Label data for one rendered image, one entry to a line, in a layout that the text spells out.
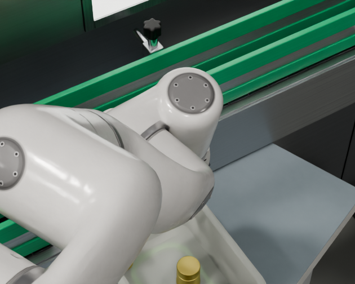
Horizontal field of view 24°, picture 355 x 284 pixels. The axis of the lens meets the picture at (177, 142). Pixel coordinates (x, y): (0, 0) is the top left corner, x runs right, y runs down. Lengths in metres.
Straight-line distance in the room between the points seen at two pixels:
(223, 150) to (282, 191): 0.12
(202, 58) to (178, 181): 0.59
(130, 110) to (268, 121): 0.55
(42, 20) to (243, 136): 0.38
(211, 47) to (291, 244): 0.33
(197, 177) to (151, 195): 0.20
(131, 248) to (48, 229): 0.06
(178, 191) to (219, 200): 0.59
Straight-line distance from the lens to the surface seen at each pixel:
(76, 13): 1.23
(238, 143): 1.35
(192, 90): 0.85
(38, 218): 0.57
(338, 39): 1.37
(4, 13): 1.18
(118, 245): 0.54
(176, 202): 0.75
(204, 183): 0.78
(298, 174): 1.38
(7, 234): 1.07
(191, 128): 0.85
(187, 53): 1.27
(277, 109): 1.35
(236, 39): 1.33
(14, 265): 0.52
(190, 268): 1.18
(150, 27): 1.22
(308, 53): 1.34
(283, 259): 1.28
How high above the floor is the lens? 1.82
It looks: 49 degrees down
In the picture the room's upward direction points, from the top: straight up
